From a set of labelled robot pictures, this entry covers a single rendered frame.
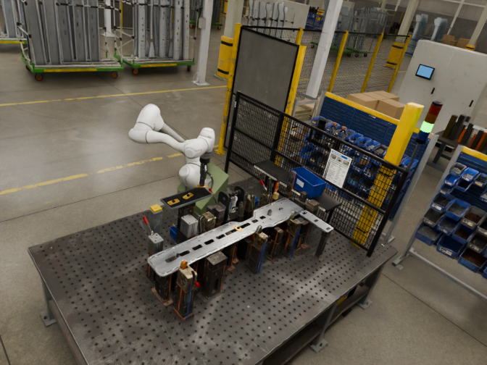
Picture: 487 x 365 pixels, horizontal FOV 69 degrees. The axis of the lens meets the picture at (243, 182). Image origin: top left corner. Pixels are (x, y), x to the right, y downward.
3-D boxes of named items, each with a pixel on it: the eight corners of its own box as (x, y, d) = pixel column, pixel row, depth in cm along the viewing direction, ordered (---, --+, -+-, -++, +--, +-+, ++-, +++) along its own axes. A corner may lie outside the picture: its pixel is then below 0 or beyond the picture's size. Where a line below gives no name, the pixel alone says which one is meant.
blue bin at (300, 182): (309, 198, 307) (313, 185, 300) (286, 181, 327) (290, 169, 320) (322, 195, 316) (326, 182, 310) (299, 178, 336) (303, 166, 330)
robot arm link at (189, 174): (185, 190, 317) (172, 179, 299) (192, 171, 323) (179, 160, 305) (201, 191, 309) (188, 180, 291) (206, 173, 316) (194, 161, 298)
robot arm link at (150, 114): (193, 171, 322) (200, 150, 330) (206, 171, 313) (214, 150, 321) (130, 124, 266) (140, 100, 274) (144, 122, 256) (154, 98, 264)
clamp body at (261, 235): (254, 277, 262) (263, 240, 245) (243, 266, 269) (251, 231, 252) (263, 271, 268) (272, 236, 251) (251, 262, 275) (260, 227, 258)
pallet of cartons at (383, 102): (365, 164, 645) (386, 109, 592) (331, 145, 694) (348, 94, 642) (398, 153, 717) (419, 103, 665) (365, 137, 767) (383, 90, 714)
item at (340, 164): (342, 190, 306) (353, 158, 290) (321, 177, 319) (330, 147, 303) (343, 189, 307) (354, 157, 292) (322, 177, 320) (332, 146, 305)
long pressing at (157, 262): (163, 281, 207) (163, 279, 206) (143, 258, 220) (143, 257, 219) (305, 211, 297) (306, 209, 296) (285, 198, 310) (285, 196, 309)
